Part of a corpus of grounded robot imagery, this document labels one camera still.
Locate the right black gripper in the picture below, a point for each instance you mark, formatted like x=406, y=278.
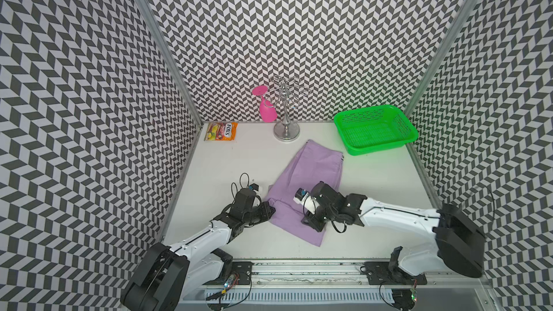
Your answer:
x=312, y=222

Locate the purple long pants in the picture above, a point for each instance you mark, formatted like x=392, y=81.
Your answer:
x=312, y=163

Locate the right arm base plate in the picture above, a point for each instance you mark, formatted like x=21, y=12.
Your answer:
x=379, y=273

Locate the orange candy bag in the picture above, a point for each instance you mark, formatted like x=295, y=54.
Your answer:
x=221, y=131

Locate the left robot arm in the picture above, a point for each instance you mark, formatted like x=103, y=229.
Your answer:
x=167, y=273

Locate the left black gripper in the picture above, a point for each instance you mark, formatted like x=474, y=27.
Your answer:
x=266, y=215

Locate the green plastic basket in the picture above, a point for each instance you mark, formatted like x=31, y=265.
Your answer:
x=374, y=129

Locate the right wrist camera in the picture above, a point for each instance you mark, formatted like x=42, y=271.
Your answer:
x=301, y=197

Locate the aluminium front rail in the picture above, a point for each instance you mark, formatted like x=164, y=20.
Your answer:
x=335, y=273

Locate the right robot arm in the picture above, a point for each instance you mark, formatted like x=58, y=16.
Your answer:
x=450, y=240

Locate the chrome cup holder stand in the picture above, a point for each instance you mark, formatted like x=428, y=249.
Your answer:
x=290, y=93

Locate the pink plastic goblet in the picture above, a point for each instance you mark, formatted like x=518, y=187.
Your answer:
x=267, y=110

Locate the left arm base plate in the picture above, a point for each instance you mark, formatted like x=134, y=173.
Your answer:
x=238, y=273

